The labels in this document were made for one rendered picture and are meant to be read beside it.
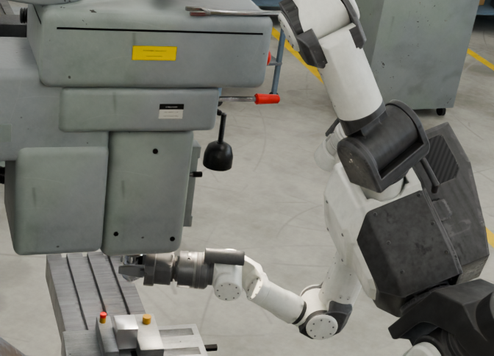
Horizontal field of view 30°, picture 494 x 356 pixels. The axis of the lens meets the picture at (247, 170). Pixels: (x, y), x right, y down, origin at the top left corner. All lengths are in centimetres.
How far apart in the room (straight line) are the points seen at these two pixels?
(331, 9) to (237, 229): 338
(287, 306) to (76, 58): 83
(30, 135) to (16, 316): 233
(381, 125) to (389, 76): 487
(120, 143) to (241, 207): 327
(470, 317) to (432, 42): 508
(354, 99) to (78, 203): 65
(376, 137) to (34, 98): 67
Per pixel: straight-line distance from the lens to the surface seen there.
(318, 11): 165
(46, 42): 181
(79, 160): 193
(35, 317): 416
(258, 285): 225
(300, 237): 499
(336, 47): 163
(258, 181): 551
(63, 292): 268
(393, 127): 176
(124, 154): 196
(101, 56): 183
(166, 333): 242
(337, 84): 167
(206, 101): 194
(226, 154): 222
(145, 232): 207
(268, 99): 199
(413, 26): 658
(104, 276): 276
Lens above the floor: 241
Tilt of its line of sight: 25 degrees down
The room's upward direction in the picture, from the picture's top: 8 degrees clockwise
